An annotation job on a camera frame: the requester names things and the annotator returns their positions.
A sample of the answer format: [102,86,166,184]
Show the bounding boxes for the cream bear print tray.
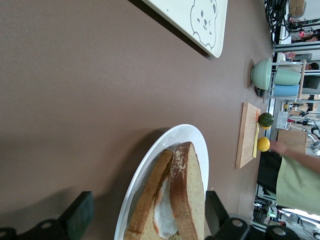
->
[141,0,229,59]

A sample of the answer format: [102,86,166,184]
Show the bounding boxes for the fried egg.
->
[152,174,179,239]

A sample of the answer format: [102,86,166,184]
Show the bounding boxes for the black hanging cable bundle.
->
[263,0,292,33]

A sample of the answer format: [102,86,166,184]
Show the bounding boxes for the bystander bare hand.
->
[269,141,288,155]

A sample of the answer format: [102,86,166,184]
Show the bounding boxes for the pale green bowl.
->
[250,57,272,90]

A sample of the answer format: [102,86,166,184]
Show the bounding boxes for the yellow lemon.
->
[257,136,271,153]

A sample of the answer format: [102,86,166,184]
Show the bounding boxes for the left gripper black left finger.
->
[14,191,95,240]

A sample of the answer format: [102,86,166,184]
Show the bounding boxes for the pale green cup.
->
[272,68,302,86]

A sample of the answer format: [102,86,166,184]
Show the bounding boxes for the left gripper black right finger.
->
[204,191,266,240]

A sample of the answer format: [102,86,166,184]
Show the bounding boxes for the light blue cup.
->
[272,84,300,97]

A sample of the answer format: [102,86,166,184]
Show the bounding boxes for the dark green avocado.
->
[258,112,275,128]

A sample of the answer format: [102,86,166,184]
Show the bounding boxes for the white round plate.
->
[114,123,210,240]

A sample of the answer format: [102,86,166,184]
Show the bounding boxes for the wooden cutting board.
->
[234,101,262,170]

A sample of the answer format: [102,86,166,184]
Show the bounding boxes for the bystander bare forearm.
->
[284,147,320,165]

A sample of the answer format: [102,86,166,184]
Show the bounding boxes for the brown bread slice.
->
[124,149,176,240]
[169,141,206,240]

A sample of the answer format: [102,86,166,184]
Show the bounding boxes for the bystander in green shirt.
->
[256,151,320,216]

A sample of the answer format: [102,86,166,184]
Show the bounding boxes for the white wire cup rack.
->
[267,59,307,101]

